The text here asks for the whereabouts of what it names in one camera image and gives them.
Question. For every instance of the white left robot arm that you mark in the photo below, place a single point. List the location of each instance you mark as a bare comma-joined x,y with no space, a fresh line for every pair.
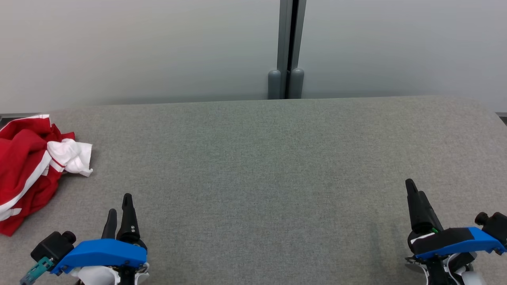
95,276

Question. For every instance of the grey rounded column cap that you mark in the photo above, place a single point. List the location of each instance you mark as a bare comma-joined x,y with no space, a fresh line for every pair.
274,85
296,83

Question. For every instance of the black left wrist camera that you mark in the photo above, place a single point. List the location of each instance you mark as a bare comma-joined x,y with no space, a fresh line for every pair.
51,245

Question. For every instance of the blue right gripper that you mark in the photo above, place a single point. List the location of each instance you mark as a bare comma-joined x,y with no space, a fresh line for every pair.
455,239

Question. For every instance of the grey partition column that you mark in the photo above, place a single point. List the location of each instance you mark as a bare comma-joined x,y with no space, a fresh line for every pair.
284,35

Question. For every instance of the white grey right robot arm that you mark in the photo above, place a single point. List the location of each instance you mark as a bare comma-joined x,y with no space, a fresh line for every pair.
469,277

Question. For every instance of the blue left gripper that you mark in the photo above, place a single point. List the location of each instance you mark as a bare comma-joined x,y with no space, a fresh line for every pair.
107,253

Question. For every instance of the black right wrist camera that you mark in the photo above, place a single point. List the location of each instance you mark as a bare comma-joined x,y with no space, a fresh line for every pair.
495,225

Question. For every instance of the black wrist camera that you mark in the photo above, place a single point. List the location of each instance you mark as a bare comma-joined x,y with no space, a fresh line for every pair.
495,225
51,245

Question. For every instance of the red white number jersey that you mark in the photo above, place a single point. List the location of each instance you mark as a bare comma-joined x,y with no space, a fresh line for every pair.
71,154

